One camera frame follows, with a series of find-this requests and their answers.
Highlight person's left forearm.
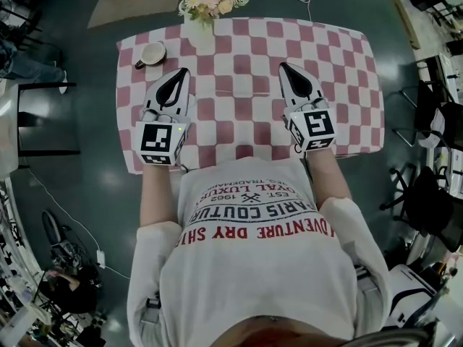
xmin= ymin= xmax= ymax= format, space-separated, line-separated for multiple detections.
xmin=138 ymin=162 xmax=184 ymax=228

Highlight white hard-shell case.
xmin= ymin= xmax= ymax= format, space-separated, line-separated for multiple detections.
xmin=386 ymin=263 xmax=438 ymax=331

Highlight grey wheel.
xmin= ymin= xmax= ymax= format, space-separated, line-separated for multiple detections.
xmin=41 ymin=209 xmax=61 ymax=248

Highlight tangle of black cables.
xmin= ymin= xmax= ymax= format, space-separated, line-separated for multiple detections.
xmin=50 ymin=236 xmax=101 ymax=271

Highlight person's right forearm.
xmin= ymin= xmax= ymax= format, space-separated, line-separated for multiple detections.
xmin=306 ymin=150 xmax=354 ymax=213

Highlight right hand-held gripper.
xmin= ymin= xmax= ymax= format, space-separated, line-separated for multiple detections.
xmin=279 ymin=62 xmax=338 ymax=153

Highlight beige floor rug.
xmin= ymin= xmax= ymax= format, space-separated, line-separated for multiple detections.
xmin=87 ymin=0 xmax=184 ymax=30

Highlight white desk black frame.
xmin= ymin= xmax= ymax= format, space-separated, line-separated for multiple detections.
xmin=0 ymin=80 xmax=82 ymax=174

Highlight grey shoulder strap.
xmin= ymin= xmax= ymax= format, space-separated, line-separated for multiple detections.
xmin=142 ymin=290 xmax=163 ymax=325
xmin=354 ymin=263 xmax=381 ymax=296

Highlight black office chair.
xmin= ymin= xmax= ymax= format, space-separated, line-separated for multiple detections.
xmin=379 ymin=163 xmax=463 ymax=253
xmin=391 ymin=79 xmax=463 ymax=152

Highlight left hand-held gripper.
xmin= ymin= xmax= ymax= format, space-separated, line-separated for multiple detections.
xmin=135 ymin=67 xmax=192 ymax=167

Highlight white printed t-shirt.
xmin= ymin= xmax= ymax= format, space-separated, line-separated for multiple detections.
xmin=126 ymin=157 xmax=394 ymax=347

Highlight pink white checkered tablecloth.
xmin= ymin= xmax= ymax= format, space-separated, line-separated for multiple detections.
xmin=115 ymin=17 xmax=386 ymax=175

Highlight brown cup white inside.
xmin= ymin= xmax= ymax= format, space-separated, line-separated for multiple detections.
xmin=134 ymin=41 xmax=169 ymax=70

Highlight white vase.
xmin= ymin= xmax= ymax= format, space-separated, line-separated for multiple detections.
xmin=182 ymin=11 xmax=218 ymax=47

